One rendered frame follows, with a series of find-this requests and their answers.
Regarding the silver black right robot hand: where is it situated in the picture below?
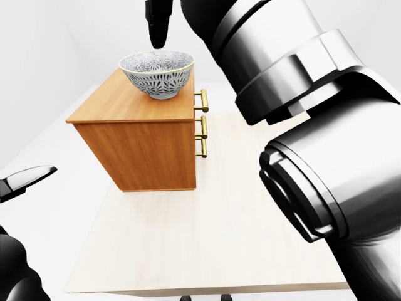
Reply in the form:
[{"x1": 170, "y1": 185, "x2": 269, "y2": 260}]
[{"x1": 145, "y1": 0, "x2": 264, "y2": 62}]

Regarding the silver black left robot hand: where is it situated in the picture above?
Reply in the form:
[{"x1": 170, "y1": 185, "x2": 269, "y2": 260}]
[{"x1": 0, "y1": 164, "x2": 58, "y2": 204}]

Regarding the black white patterned bowl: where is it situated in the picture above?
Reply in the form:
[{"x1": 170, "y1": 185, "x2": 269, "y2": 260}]
[{"x1": 118, "y1": 50, "x2": 195, "y2": 101}]

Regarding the wooden cabinet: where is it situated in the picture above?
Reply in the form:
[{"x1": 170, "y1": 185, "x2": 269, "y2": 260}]
[{"x1": 65, "y1": 66, "x2": 198, "y2": 193}]

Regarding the brass drawer handle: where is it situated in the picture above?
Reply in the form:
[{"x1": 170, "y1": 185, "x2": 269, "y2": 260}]
[
  {"x1": 195, "y1": 137, "x2": 208, "y2": 159},
  {"x1": 193, "y1": 88, "x2": 209, "y2": 114},
  {"x1": 194, "y1": 115, "x2": 208, "y2": 140}
]

